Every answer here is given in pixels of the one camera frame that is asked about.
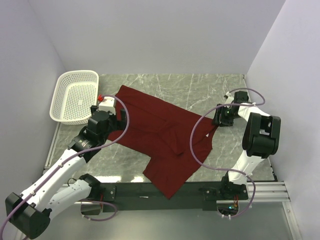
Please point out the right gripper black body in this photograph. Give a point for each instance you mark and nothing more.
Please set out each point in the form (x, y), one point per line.
(217, 118)

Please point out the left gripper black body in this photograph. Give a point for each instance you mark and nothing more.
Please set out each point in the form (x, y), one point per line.
(122, 116)

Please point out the dark red t-shirt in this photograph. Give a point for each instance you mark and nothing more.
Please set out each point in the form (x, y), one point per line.
(169, 135)

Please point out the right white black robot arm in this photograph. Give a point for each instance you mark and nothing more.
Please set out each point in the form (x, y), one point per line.
(260, 140)

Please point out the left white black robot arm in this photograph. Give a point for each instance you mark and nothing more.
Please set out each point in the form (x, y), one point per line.
(32, 210)

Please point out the white perforated plastic basket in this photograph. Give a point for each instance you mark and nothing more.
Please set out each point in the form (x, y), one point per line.
(74, 94)

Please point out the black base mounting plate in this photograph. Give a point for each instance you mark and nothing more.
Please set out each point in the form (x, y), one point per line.
(145, 196)

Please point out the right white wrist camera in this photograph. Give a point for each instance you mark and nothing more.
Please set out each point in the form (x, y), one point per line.
(228, 98)

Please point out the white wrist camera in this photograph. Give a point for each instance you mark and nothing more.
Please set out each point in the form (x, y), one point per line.
(228, 98)
(107, 104)

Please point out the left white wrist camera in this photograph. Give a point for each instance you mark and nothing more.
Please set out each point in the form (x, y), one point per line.
(107, 104)

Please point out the aluminium extrusion rail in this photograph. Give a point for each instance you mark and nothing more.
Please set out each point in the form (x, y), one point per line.
(271, 192)

